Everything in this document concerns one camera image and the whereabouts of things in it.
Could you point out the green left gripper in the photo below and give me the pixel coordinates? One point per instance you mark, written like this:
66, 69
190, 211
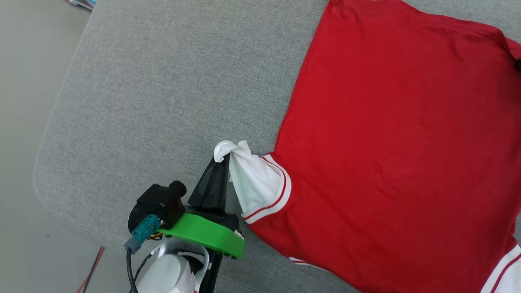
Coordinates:
203, 234

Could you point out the red and white jersey shirt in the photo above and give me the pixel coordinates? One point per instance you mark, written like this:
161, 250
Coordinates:
399, 162

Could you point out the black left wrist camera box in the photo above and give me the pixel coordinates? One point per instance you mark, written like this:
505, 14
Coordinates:
160, 205

